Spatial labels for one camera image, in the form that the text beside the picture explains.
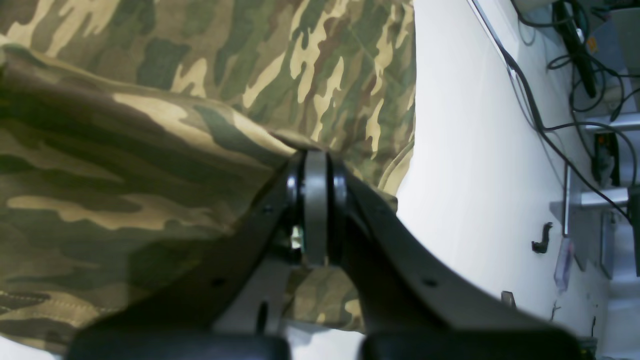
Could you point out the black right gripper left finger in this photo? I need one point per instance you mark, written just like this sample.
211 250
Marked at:
229 307

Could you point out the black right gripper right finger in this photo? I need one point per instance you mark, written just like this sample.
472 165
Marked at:
414 306

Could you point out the camouflage T-shirt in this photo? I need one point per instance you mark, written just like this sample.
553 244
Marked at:
133 133

